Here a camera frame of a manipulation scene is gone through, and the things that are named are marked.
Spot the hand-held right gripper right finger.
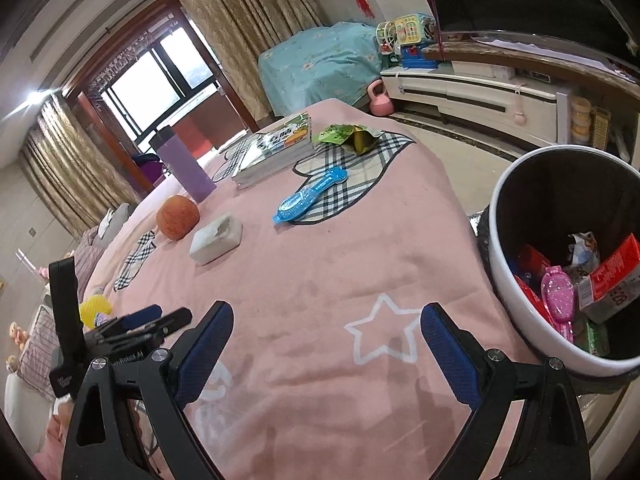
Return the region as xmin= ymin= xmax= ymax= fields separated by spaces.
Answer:
xmin=420 ymin=302 xmax=591 ymax=480

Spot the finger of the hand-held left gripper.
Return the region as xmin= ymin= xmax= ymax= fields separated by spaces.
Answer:
xmin=84 ymin=303 xmax=164 ymax=337
xmin=101 ymin=308 xmax=194 ymax=348

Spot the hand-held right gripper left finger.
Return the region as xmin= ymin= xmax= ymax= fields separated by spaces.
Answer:
xmin=61 ymin=300 xmax=236 ymax=480

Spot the white rimmed trash bin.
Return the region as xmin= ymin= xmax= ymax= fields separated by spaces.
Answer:
xmin=487 ymin=145 xmax=640 ymax=379

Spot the yellow toy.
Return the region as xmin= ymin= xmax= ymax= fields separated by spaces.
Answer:
xmin=79 ymin=293 xmax=110 ymax=331

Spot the white tissue box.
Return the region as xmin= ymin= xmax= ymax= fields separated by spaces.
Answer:
xmin=189 ymin=212 xmax=244 ymax=266

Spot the orange fruit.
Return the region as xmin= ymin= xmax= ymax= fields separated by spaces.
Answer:
xmin=156 ymin=195 xmax=201 ymax=241

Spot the pink blanket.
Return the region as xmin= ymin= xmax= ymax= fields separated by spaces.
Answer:
xmin=32 ymin=97 xmax=547 ymax=480

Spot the pink hairbrush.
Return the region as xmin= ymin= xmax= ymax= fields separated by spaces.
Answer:
xmin=539 ymin=265 xmax=581 ymax=344

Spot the beige patterned curtain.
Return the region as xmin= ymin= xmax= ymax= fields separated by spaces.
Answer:
xmin=19 ymin=95 xmax=142 ymax=242
xmin=172 ymin=0 xmax=327 ymax=127

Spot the purple bag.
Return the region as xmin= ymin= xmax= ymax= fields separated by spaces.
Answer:
xmin=132 ymin=152 xmax=166 ymax=187

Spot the purple bottle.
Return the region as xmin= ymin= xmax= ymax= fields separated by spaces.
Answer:
xmin=151 ymin=126 xmax=217 ymax=204

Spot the silvery wrapper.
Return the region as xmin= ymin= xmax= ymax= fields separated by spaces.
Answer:
xmin=567 ymin=232 xmax=601 ymax=282

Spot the red carton box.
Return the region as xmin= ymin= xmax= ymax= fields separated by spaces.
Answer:
xmin=589 ymin=233 xmax=640 ymax=324

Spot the blue hairbrush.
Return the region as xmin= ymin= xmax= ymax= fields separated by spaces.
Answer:
xmin=272 ymin=168 xmax=347 ymax=225

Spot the white paperback book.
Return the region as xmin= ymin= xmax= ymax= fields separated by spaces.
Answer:
xmin=231 ymin=139 xmax=316 ymax=189

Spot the green cover book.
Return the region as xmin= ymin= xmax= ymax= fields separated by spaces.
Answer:
xmin=240 ymin=112 xmax=314 ymax=171

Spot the green snack packet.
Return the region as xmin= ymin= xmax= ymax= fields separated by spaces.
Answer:
xmin=317 ymin=123 xmax=387 ymax=157

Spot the pink cabinet child lock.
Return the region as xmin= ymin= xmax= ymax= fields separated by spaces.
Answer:
xmin=512 ymin=85 xmax=527 ymax=127

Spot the pink kettlebell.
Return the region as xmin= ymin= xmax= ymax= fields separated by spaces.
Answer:
xmin=367 ymin=81 xmax=396 ymax=117

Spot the white television cabinet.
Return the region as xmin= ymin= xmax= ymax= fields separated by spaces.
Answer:
xmin=380 ymin=35 xmax=640 ymax=162

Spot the orange and white container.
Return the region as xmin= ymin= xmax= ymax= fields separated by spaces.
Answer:
xmin=569 ymin=94 xmax=594 ymax=144

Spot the yellow toy building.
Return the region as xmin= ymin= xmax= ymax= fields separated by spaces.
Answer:
xmin=592 ymin=107 xmax=612 ymax=149

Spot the teal floral furniture cover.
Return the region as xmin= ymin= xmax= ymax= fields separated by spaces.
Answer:
xmin=258 ymin=21 xmax=389 ymax=114

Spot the white cloth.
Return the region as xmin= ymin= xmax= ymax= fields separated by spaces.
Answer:
xmin=471 ymin=32 xmax=617 ymax=62

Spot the white toy basket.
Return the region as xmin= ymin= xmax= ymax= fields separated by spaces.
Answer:
xmin=375 ymin=22 xmax=399 ymax=54

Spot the pastel toy phone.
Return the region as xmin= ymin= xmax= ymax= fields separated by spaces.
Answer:
xmin=394 ymin=17 xmax=424 ymax=47

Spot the window with dark frame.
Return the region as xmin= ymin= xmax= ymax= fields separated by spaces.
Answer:
xmin=102 ymin=35 xmax=222 ymax=147

